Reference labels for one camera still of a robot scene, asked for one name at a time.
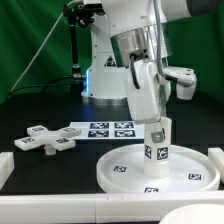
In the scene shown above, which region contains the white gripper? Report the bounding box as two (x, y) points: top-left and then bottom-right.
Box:
(124, 61), (167, 143)

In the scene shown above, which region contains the white round table top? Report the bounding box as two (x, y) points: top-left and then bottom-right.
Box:
(96, 144), (220, 193)

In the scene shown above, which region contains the white cross-shaped table base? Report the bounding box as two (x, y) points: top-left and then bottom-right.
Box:
(14, 125), (81, 156)

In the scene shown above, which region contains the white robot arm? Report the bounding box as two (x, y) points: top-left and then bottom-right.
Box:
(84, 0), (224, 144)

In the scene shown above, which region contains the white marker sheet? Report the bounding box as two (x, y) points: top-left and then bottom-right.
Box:
(69, 121), (144, 140)

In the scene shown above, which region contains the white right barrier block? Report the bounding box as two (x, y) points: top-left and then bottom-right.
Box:
(208, 147), (224, 184)

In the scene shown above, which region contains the white barrier block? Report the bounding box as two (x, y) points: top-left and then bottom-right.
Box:
(208, 147), (224, 184)
(0, 152), (14, 190)

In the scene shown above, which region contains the white disc bottom corner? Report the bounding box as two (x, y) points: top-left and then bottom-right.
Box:
(159, 204), (224, 224)

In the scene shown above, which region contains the white left barrier block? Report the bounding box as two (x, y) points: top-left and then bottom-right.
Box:
(0, 152), (14, 190)

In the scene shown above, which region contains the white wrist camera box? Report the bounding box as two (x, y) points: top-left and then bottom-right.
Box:
(159, 66), (197, 100)

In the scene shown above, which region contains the grey braided camera cable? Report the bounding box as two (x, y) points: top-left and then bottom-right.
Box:
(152, 0), (196, 88)

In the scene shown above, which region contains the white front barrier rail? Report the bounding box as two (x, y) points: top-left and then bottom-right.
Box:
(0, 190), (224, 224)

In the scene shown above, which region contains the black cable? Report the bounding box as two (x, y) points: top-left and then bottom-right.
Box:
(6, 75), (84, 100)

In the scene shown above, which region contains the grey camera on mount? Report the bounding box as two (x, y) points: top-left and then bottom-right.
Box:
(83, 0), (102, 10)

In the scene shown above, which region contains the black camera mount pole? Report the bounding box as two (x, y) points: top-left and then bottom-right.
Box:
(63, 2), (94, 80)

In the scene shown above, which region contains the white cable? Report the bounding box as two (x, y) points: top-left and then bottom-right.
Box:
(11, 0), (81, 92)

